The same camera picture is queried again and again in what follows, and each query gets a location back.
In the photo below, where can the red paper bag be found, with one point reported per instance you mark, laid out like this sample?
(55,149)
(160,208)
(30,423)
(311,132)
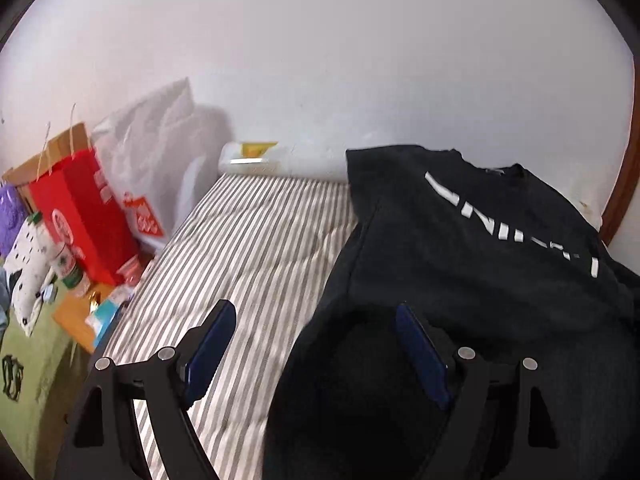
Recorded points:
(80,200)

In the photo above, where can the green blanket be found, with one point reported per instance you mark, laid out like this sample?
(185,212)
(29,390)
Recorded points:
(35,385)

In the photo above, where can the striped quilted mattress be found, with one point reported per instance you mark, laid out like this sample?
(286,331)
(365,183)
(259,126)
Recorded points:
(240,240)

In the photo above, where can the purple fuzzy cloth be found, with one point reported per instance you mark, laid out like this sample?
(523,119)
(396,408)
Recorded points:
(11,220)

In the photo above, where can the white spotted cloth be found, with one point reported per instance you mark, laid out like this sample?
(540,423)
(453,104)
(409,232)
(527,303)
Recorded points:
(27,270)

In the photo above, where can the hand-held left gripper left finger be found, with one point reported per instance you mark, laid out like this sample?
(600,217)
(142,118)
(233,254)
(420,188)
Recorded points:
(212,347)

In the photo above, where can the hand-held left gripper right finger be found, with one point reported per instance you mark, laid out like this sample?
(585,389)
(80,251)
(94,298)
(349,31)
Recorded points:
(420,355)

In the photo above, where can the black printed t-shirt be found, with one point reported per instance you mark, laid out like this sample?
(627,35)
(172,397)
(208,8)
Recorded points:
(480,240)

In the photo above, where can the wooden door frame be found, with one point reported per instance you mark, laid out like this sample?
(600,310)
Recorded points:
(622,195)

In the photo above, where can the white plastic bag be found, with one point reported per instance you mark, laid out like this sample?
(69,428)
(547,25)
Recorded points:
(150,160)

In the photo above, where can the orange envelope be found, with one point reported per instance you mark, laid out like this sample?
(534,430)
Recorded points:
(70,315)

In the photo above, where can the blue packet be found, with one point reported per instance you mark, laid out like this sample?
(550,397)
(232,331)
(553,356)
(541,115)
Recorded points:
(105,317)

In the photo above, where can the brown cardboard box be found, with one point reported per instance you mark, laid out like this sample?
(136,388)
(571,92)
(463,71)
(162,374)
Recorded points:
(60,142)

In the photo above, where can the white roll with yellow print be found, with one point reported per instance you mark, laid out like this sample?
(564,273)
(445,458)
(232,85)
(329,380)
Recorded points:
(300,166)

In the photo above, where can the green label bottle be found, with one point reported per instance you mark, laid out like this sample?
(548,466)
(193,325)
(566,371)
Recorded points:
(67,267)

